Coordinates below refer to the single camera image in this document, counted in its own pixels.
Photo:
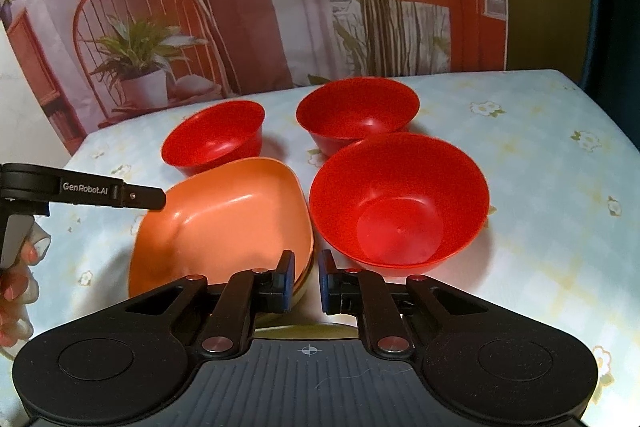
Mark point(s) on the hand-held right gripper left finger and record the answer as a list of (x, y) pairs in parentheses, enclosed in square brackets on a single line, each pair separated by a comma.
[(287, 282)]

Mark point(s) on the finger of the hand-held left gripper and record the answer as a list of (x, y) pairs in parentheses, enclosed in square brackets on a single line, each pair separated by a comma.
[(145, 198)]

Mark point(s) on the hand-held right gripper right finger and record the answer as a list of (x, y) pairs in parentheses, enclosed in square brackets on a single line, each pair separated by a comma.
[(326, 282)]

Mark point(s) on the orange plate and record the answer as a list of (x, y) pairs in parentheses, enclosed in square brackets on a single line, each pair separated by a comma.
[(225, 222)]

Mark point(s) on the small red bowl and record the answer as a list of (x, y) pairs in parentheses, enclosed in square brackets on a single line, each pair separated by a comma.
[(215, 134)]

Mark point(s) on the large red bowl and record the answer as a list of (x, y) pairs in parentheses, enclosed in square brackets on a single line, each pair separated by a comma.
[(395, 192)]

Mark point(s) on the medium red bowl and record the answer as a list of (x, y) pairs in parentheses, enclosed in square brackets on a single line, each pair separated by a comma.
[(357, 107)]

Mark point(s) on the person's left hand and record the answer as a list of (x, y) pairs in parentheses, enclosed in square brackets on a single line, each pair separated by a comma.
[(17, 292)]

